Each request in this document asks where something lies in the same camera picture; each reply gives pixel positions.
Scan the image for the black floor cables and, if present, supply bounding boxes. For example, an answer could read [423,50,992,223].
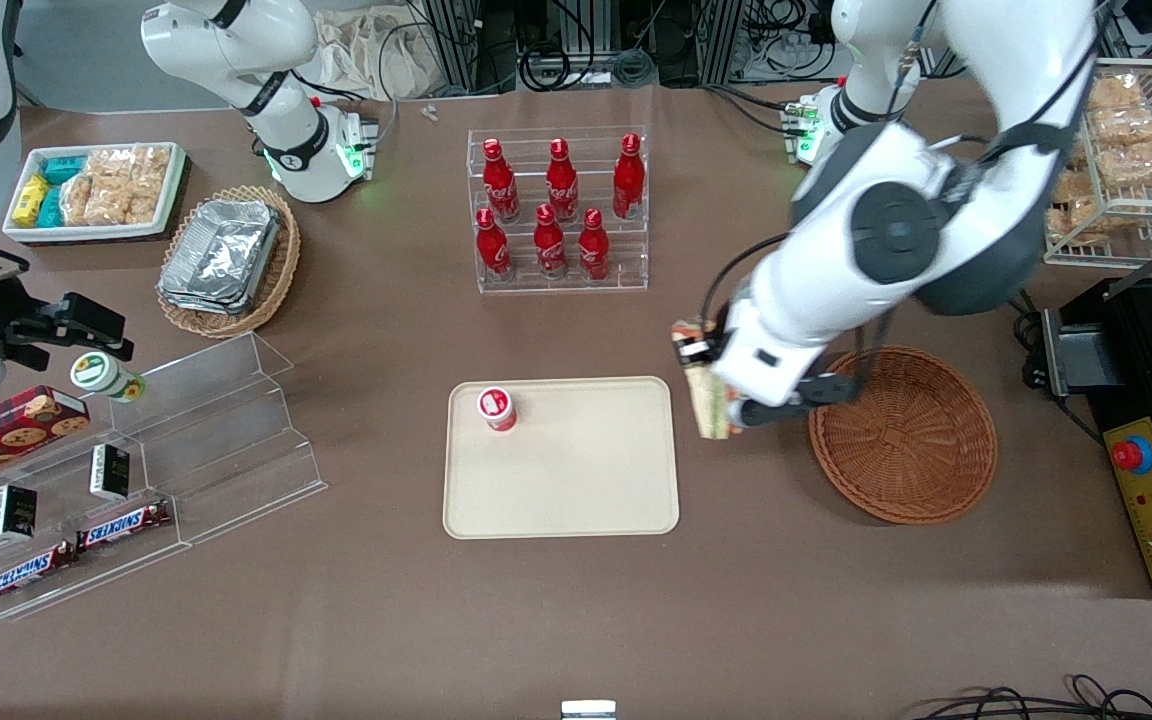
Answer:
[911,675,1152,720]

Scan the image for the Snickers chocolate bar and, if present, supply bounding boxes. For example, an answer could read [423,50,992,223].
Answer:
[0,541,79,605]
[76,500,173,553]

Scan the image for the black coiled cables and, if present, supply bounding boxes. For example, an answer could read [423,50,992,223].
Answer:
[516,35,659,93]

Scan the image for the red cola bottle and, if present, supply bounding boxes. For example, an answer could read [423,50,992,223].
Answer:
[578,208,611,282]
[482,138,521,223]
[533,204,568,280]
[613,133,646,220]
[475,208,513,282]
[546,139,580,223]

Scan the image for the beige cloth bag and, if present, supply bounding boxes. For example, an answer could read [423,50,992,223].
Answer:
[311,5,437,101]

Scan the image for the green sunflower yogurt cup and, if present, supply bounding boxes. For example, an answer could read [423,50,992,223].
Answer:
[70,352,147,404]

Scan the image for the black appliance cable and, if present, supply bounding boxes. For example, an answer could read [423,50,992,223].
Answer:
[1011,290,1107,446]

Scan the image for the small black box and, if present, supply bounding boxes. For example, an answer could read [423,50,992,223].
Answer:
[0,484,38,542]
[89,444,132,501]

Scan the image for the red strawberry yogurt cup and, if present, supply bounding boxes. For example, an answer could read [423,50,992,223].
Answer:
[477,386,518,433]

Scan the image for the stacked aluminium foil trays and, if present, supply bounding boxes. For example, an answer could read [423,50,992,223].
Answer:
[158,198,284,316]

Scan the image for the red tartan cookie box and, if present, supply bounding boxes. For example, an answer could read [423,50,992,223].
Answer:
[0,386,92,496]

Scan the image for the black appliance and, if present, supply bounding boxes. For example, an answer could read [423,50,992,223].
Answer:
[1086,277,1152,599]

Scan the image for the white plastic bin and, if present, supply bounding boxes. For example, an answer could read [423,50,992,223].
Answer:
[3,142,187,244]

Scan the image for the clear acrylic stepped shelf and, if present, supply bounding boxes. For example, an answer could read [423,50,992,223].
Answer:
[0,332,327,623]

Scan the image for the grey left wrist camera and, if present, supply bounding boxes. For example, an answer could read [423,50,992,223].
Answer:
[786,373,859,406]

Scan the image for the aluminium frame post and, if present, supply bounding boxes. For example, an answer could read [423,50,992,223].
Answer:
[434,0,483,93]
[696,0,743,87]

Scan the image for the rice cracker bag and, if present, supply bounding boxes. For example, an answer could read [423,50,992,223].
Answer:
[86,148,133,184]
[1086,74,1144,111]
[131,146,173,196]
[94,185,163,227]
[1046,165,1109,247]
[1096,140,1152,191]
[1091,105,1152,147]
[61,178,97,227]

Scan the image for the light wicker basket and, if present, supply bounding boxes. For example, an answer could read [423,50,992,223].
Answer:
[156,185,302,339]

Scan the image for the clear acrylic bottle rack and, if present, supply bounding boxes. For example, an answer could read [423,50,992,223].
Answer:
[467,126,650,295]

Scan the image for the grey metal box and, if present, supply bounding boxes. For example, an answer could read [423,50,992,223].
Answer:
[1041,308,1127,396]

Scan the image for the packaged triangle sandwich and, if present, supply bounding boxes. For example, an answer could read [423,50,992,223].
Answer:
[672,318,739,441]

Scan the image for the brown wicker basket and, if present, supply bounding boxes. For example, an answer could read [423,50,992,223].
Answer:
[808,345,999,526]

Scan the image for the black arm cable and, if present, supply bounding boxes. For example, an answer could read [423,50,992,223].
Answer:
[701,235,797,333]

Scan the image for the cream plastic tray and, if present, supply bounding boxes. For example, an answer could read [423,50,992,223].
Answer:
[442,376,681,540]

